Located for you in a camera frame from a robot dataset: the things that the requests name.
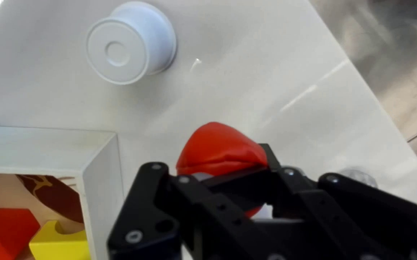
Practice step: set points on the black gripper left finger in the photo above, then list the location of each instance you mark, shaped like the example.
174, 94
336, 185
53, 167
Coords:
194, 221

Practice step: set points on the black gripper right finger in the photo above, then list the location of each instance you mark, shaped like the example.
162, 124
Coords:
353, 217

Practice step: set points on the orange bowl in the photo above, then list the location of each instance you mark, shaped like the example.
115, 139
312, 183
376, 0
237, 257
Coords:
217, 149

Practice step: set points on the white box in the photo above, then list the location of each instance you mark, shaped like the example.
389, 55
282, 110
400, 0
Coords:
100, 163

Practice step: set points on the clear drinking glass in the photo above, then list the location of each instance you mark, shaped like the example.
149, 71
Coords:
360, 176

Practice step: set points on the yellow block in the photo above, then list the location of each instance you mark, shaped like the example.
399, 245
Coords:
57, 245

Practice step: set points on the brown wooden toy piece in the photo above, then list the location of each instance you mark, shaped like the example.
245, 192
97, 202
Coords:
54, 195

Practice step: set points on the small white cup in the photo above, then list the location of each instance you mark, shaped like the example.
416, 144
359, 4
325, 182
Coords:
126, 43

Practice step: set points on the red block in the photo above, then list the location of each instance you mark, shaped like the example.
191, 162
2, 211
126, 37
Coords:
4, 232

